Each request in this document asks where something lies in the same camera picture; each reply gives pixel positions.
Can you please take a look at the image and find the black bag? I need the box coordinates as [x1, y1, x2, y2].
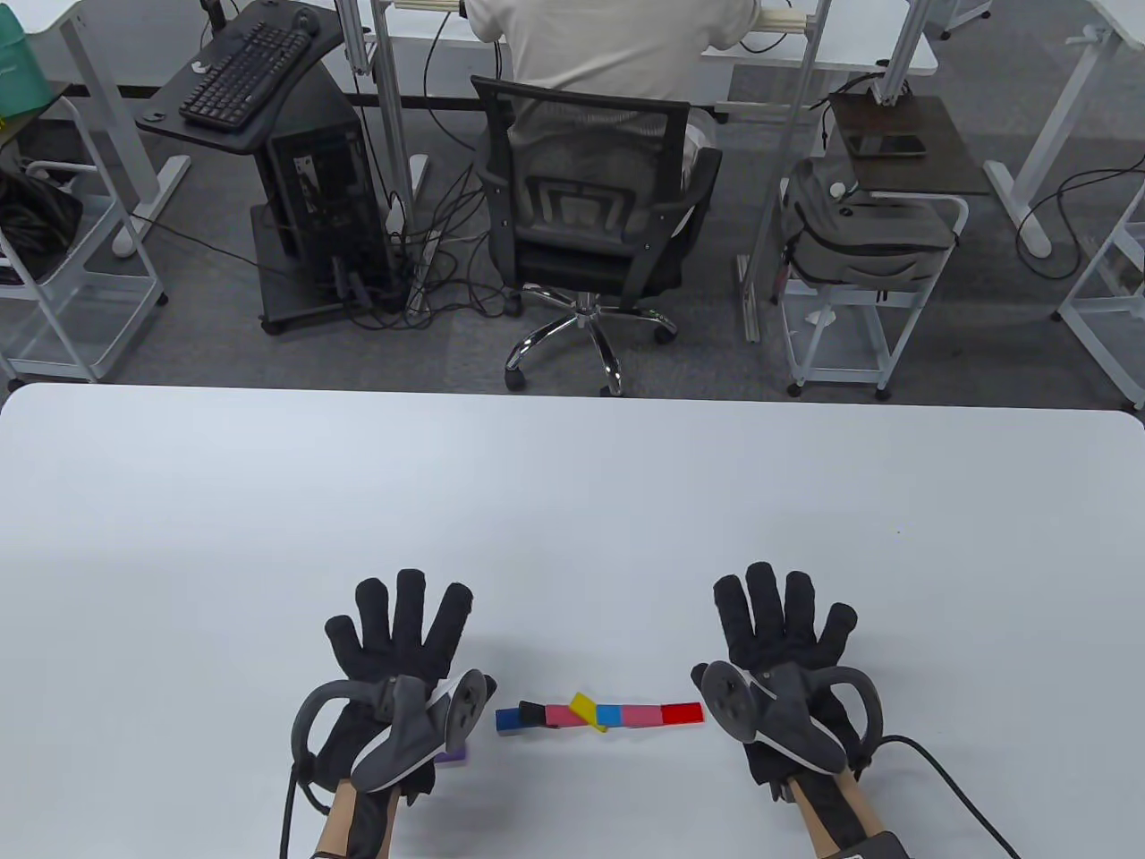
[0, 170, 84, 280]

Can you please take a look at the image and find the white power strip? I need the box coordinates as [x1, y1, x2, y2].
[407, 228, 445, 316]

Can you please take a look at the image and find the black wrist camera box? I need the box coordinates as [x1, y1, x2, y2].
[827, 830, 913, 859]

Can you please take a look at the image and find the black mesh office chair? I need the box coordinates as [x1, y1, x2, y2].
[471, 76, 724, 397]

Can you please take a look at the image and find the white desk frame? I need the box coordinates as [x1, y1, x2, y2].
[1056, 192, 1145, 411]

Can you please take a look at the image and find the white wheeled cart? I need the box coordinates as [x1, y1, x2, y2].
[776, 192, 971, 400]
[0, 94, 169, 384]

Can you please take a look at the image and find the person's left forearm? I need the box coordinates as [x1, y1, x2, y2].
[313, 777, 399, 859]

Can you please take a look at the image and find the aluminium frame post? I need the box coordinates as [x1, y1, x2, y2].
[369, 0, 418, 214]

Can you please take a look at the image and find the tangle of black floor cables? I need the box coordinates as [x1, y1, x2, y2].
[353, 161, 522, 330]

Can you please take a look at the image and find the black smartphone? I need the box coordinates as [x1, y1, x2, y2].
[845, 134, 928, 158]

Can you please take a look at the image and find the brown wooden board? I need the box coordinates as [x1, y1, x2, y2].
[827, 94, 992, 196]

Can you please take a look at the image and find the black glove cable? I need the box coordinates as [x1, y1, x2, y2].
[279, 761, 327, 859]
[863, 734, 1021, 859]

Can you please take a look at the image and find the person's right forearm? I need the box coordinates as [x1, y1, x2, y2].
[787, 771, 895, 859]

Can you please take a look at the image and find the person's left hand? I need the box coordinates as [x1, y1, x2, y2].
[309, 568, 475, 806]

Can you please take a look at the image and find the grey backpack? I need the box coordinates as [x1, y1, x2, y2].
[781, 157, 958, 293]

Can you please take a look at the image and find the green storage box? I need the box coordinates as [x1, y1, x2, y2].
[0, 7, 55, 115]

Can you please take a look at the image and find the person's right hand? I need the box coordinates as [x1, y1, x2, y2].
[691, 561, 867, 804]

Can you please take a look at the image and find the black keyboard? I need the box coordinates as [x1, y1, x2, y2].
[179, 21, 314, 133]

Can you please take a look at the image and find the black computer tower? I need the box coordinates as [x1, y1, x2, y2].
[266, 85, 396, 298]

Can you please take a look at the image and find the grey tracking controller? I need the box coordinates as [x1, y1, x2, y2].
[700, 660, 885, 776]
[290, 669, 498, 793]

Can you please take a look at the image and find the white desk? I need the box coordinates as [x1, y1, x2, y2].
[984, 0, 1145, 262]
[371, 0, 938, 76]
[20, 0, 193, 260]

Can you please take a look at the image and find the black computer cart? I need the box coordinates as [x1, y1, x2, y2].
[136, 0, 405, 337]

